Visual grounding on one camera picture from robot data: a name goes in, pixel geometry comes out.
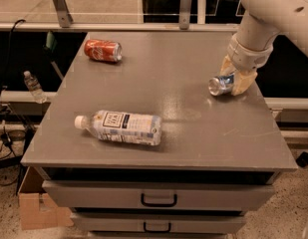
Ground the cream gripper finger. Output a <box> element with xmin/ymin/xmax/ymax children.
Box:
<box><xmin>231</xmin><ymin>70</ymin><xmax>257</xmax><ymax>96</ymax></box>
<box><xmin>219</xmin><ymin>55</ymin><xmax>235</xmax><ymax>76</ymax></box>

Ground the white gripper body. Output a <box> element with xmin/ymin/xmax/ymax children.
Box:
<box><xmin>227</xmin><ymin>34</ymin><xmax>273</xmax><ymax>72</ymax></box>

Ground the blue silver redbull can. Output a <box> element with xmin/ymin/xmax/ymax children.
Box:
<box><xmin>208</xmin><ymin>74</ymin><xmax>234</xmax><ymax>97</ymax></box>

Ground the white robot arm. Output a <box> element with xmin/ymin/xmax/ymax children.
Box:
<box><xmin>220</xmin><ymin>0</ymin><xmax>308</xmax><ymax>96</ymax></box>

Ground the red coke can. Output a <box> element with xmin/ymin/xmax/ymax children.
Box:
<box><xmin>84</xmin><ymin>39</ymin><xmax>123</xmax><ymax>63</ymax></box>

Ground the grey drawer cabinet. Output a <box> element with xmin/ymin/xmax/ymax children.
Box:
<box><xmin>23</xmin><ymin>32</ymin><xmax>296</xmax><ymax>239</ymax></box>

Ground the clear labelled water bottle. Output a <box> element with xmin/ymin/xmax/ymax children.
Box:
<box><xmin>74</xmin><ymin>111</ymin><xmax>162</xmax><ymax>146</ymax></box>

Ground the small water bottle on ledge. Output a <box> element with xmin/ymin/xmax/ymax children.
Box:
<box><xmin>23</xmin><ymin>71</ymin><xmax>47</xmax><ymax>104</ymax></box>

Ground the top grey drawer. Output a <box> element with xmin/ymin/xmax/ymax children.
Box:
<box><xmin>43</xmin><ymin>180</ymin><xmax>274</xmax><ymax>211</ymax></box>

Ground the grey drawer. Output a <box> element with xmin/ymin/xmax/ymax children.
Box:
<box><xmin>43</xmin><ymin>180</ymin><xmax>274</xmax><ymax>211</ymax></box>
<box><xmin>71</xmin><ymin>213</ymin><xmax>245</xmax><ymax>234</ymax></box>

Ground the cardboard box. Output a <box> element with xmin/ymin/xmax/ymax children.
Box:
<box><xmin>18</xmin><ymin>167</ymin><xmax>74</xmax><ymax>230</ymax></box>

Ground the middle metal bracket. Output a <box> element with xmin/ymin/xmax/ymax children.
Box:
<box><xmin>178</xmin><ymin>0</ymin><xmax>192</xmax><ymax>30</ymax></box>

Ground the metal bracket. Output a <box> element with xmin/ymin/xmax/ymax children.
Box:
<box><xmin>52</xmin><ymin>0</ymin><xmax>73</xmax><ymax>28</ymax></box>
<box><xmin>178</xmin><ymin>0</ymin><xmax>192</xmax><ymax>30</ymax></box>

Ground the left metal bracket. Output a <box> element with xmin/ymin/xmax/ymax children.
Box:
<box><xmin>52</xmin><ymin>0</ymin><xmax>73</xmax><ymax>28</ymax></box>

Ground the green handled tool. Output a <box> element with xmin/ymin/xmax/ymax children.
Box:
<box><xmin>43</xmin><ymin>31</ymin><xmax>64</xmax><ymax>81</ymax></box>

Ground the black cable left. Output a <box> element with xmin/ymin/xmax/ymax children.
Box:
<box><xmin>0</xmin><ymin>18</ymin><xmax>27</xmax><ymax>171</ymax></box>

